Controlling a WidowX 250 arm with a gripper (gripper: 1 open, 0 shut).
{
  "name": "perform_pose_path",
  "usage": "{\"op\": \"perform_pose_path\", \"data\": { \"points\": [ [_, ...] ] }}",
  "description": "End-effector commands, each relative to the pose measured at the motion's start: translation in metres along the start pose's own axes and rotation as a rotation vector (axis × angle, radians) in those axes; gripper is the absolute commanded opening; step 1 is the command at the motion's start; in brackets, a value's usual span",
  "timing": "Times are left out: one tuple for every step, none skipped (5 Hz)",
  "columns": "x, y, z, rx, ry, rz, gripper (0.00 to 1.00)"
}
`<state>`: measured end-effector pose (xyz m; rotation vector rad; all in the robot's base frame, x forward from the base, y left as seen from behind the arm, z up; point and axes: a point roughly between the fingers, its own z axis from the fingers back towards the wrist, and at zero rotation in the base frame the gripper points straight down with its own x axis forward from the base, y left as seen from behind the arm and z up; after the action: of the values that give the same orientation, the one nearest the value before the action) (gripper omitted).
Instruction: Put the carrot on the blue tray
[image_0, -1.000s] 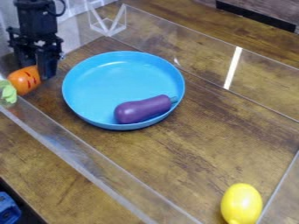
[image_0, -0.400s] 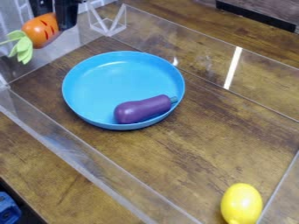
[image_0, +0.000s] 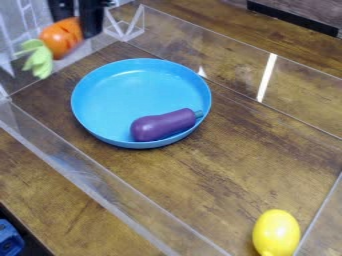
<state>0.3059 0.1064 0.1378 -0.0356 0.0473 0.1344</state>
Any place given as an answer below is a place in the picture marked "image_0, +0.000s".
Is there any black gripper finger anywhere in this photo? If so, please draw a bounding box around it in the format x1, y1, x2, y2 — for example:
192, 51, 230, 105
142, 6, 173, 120
46, 0, 73, 22
78, 0, 104, 39

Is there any orange toy carrot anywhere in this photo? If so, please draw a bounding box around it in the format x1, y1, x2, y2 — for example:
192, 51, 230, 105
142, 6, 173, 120
14, 17, 84, 79

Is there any blue round plastic tray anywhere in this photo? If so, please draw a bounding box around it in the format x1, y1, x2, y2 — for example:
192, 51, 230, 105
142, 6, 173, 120
70, 58, 210, 149

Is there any white sheer curtain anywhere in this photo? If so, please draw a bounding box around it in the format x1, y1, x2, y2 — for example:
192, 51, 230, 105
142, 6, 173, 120
0, 0, 130, 78

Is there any purple toy eggplant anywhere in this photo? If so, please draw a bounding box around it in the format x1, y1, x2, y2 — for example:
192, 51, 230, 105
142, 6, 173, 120
129, 108, 202, 142

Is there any blue plastic object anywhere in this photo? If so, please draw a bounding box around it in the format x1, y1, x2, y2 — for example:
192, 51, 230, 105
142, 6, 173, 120
0, 219, 25, 256

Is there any yellow toy lemon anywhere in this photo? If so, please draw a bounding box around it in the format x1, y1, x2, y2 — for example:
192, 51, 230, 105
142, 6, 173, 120
252, 209, 300, 256

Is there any clear acrylic enclosure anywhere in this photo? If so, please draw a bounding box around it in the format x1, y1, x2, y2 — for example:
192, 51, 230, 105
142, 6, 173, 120
0, 0, 342, 256

